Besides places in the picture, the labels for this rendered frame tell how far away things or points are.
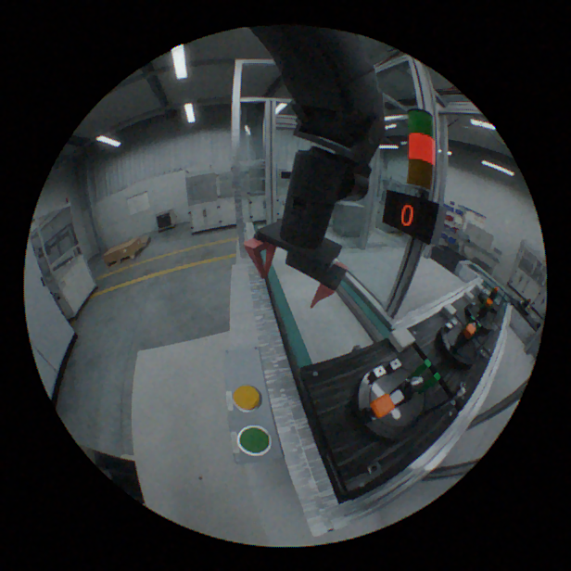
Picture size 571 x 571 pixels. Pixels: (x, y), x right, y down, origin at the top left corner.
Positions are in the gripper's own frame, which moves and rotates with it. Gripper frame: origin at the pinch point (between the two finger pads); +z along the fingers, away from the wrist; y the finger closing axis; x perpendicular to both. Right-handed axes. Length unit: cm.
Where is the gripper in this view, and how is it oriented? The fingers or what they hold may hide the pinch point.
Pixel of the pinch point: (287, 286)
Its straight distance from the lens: 27.1
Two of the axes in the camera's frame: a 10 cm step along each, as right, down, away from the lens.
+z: -1.8, 7.2, 6.7
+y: -8.3, -4.8, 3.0
